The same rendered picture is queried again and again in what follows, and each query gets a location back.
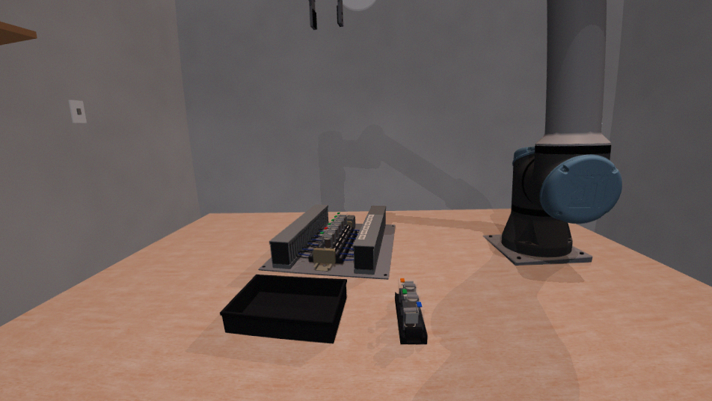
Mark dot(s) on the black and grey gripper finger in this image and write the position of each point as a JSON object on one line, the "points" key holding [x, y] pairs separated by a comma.
{"points": [[340, 13], [313, 23]]}

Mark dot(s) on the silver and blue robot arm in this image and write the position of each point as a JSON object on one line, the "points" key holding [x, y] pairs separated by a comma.
{"points": [[568, 173]]}

